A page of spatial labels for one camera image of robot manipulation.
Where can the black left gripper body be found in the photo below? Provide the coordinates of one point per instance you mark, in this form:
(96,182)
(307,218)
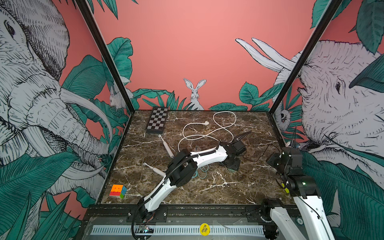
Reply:
(234,165)

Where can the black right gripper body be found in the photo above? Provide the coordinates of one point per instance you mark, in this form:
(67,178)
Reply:
(275,161)

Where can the white electric toothbrush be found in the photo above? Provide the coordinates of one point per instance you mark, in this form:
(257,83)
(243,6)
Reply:
(156,170)
(168,149)

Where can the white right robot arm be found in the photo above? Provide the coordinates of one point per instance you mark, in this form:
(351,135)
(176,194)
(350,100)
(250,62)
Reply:
(306,195)

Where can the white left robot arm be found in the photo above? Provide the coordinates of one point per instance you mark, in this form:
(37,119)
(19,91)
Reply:
(181,170)

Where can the black white chessboard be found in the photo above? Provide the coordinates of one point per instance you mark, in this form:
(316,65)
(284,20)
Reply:
(157,121)

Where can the yellow round sticker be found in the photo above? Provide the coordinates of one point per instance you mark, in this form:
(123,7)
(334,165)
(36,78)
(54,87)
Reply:
(205,229)

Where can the colourful Rubik's cube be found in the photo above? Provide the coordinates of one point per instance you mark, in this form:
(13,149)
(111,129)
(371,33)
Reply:
(118,191)

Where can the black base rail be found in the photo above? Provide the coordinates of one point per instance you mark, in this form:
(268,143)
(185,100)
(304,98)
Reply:
(168,213)

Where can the white slotted cable duct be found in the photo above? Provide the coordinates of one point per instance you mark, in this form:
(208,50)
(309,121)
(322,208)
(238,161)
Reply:
(164,230)

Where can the black enclosure corner post right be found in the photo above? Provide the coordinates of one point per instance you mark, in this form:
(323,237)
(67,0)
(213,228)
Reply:
(324,21)

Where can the black enclosure corner post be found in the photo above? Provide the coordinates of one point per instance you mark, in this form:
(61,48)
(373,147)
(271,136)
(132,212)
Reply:
(324,21)
(103,48)

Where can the black enclosure corner post left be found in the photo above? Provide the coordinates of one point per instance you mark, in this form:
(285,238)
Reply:
(103,48)

